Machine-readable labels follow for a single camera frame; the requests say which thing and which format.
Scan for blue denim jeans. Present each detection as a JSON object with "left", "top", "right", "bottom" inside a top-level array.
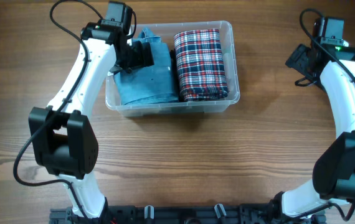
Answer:
[{"left": 113, "top": 27, "right": 179, "bottom": 105}]

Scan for red blue plaid cloth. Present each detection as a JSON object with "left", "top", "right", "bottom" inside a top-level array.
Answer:
[{"left": 174, "top": 29, "right": 229, "bottom": 102}]

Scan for black cloth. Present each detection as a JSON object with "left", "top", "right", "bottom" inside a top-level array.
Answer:
[{"left": 169, "top": 49, "right": 180, "bottom": 102}]

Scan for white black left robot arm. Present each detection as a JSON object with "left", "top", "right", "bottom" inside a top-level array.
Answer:
[{"left": 27, "top": 1, "right": 154, "bottom": 223}]

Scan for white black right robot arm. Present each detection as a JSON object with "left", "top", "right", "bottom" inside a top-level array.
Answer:
[{"left": 275, "top": 16, "right": 355, "bottom": 221}]

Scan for clear plastic storage container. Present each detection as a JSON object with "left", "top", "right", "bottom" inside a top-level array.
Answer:
[{"left": 105, "top": 21, "right": 240, "bottom": 117}]

